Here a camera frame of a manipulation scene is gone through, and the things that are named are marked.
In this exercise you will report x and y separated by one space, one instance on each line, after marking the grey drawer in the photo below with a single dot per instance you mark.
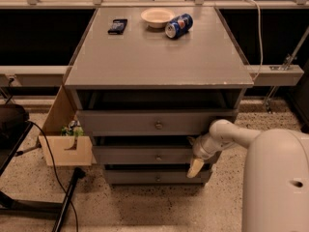
150 122
154 177
142 155

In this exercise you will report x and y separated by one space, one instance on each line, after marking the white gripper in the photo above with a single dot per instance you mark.
200 149

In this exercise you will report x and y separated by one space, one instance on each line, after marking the white bowl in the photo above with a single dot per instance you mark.
157 17

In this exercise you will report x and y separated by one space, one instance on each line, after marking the grey drawer cabinet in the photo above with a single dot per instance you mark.
143 69

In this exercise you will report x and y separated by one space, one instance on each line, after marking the grey top drawer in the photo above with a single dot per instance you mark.
150 122

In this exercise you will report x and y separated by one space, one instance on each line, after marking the grey bottom drawer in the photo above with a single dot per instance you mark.
154 177

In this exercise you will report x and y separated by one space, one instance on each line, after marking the metal rail beam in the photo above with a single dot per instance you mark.
52 76

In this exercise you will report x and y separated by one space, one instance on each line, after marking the green snack bag in box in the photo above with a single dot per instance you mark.
72 129

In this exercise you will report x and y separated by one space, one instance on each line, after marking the metal diagonal strut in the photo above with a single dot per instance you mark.
286 64

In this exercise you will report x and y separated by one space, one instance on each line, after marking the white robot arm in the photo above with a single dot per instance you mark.
275 196

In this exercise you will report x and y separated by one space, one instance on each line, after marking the cardboard box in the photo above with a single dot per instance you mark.
60 149

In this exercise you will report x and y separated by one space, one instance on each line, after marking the dark blue snack packet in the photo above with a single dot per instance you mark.
118 26

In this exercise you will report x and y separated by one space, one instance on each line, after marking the blue pepsi can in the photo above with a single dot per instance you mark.
178 26

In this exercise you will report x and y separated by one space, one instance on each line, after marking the black bag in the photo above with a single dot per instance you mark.
12 116

